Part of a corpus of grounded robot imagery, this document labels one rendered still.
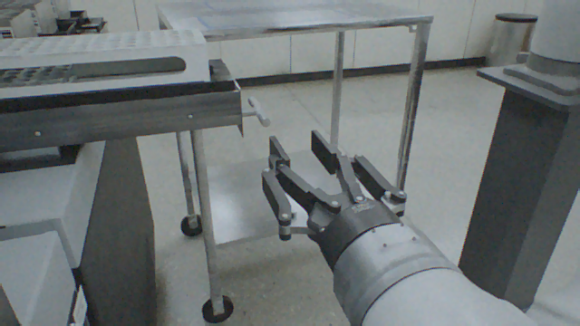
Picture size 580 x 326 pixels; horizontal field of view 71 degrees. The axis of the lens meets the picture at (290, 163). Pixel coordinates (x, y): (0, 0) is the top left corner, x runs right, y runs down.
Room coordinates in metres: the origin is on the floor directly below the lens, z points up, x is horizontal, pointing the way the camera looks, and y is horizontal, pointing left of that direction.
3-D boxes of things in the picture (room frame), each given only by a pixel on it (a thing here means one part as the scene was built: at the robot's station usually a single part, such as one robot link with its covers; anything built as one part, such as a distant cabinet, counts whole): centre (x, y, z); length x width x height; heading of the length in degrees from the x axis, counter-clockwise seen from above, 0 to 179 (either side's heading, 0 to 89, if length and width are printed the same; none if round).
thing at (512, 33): (3.27, -1.75, 0.23); 0.38 x 0.31 x 0.46; 17
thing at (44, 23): (0.78, 0.46, 0.85); 0.12 x 0.02 x 0.06; 16
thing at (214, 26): (1.11, 0.02, 0.41); 0.67 x 0.46 x 0.82; 111
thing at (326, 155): (0.45, -0.04, 0.74); 0.07 x 0.01 x 0.03; 17
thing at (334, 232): (0.30, -0.06, 0.74); 0.09 x 0.08 x 0.07; 17
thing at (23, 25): (0.63, 0.41, 0.85); 0.12 x 0.02 x 0.06; 17
